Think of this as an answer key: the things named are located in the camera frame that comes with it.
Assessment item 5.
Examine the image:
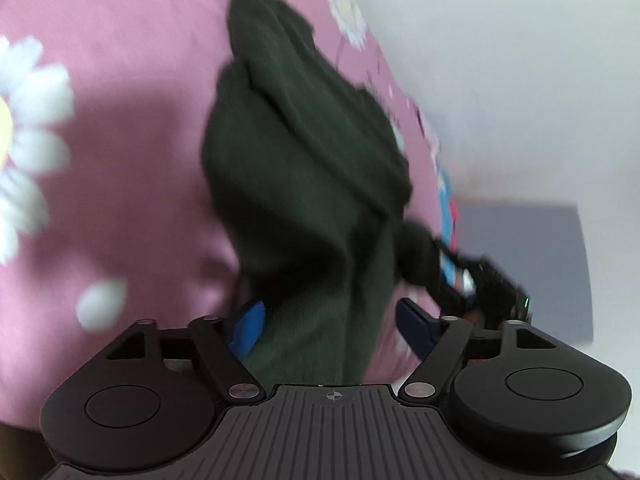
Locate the pink floral bed sheet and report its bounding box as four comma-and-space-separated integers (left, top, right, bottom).
1, 0, 442, 429

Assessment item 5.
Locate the dark green knit garment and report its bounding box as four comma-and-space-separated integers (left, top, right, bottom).
201, 0, 439, 386

